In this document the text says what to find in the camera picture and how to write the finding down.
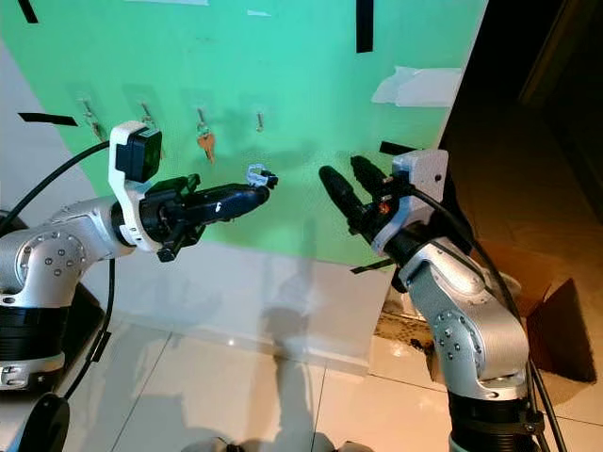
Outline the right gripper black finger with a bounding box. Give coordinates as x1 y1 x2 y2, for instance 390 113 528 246
349 155 395 201
318 165 368 228

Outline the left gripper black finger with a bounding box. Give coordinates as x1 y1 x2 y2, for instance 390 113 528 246
190 173 279 205
188 192 267 227

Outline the key with silver ring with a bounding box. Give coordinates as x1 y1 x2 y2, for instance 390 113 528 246
245 162 270 186

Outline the green board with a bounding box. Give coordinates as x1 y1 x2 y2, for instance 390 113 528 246
0 0 491 266

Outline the dark brown door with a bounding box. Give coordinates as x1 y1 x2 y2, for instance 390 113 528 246
443 0 603 279

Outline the open cardboard box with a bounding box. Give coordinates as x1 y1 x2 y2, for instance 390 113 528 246
375 247 603 408

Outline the grey right robot leg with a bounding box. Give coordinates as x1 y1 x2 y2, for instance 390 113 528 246
306 441 378 452

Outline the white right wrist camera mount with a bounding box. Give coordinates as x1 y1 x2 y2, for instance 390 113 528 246
369 149 448 257

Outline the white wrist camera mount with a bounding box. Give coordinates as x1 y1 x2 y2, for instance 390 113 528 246
369 149 448 257
109 121 163 253

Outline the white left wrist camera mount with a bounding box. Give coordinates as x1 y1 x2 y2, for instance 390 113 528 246
109 121 163 253

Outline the short black arm cable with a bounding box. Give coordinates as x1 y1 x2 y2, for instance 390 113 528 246
61 256 116 401

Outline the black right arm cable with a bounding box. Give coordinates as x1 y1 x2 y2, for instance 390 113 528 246
405 184 571 452

